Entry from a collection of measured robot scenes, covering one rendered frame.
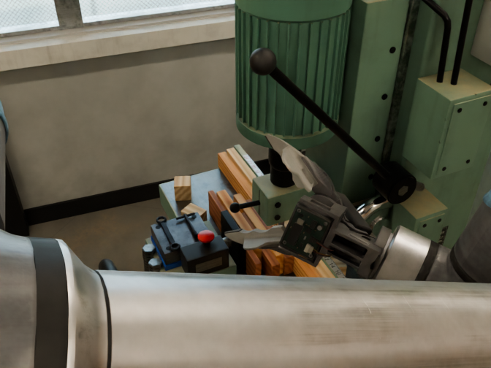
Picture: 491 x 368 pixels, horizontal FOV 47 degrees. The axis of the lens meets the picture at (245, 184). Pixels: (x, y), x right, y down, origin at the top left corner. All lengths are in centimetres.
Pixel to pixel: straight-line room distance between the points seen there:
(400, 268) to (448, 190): 51
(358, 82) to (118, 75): 157
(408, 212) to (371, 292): 65
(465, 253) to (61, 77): 192
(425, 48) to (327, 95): 17
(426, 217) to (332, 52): 34
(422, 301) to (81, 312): 23
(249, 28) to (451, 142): 36
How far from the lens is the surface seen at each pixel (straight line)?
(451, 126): 93
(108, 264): 110
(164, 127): 254
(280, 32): 83
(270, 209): 104
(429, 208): 104
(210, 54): 244
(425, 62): 95
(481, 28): 98
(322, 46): 85
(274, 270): 107
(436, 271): 70
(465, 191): 122
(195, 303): 30
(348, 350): 34
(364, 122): 99
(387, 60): 95
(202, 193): 131
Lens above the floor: 172
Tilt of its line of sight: 38 degrees down
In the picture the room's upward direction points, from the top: straight up
